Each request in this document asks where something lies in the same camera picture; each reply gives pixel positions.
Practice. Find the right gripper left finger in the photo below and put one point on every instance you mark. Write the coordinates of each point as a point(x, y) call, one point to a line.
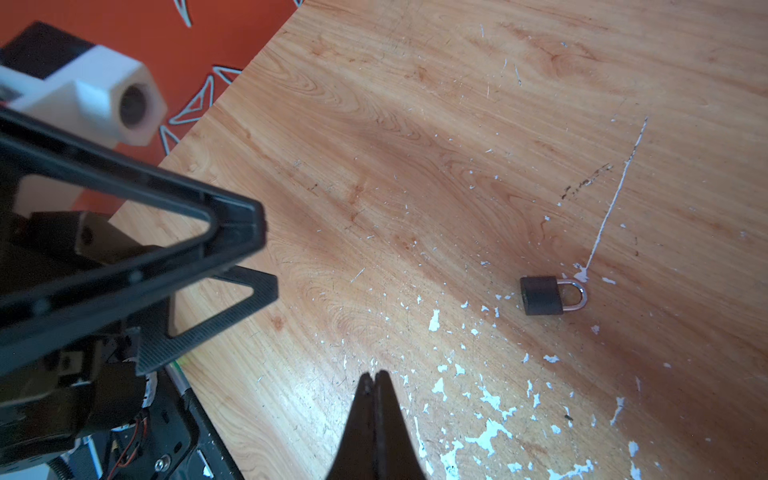
point(356, 455)

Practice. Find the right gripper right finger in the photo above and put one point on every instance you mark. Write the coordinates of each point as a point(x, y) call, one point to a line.
point(395, 457)

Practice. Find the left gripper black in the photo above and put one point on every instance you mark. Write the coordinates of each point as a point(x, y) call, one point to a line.
point(69, 370)

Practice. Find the black padlock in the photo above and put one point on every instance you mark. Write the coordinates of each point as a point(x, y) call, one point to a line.
point(541, 295)

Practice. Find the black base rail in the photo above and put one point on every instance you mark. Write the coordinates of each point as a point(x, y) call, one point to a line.
point(173, 439)

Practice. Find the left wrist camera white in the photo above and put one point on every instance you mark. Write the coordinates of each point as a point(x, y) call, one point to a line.
point(102, 96)

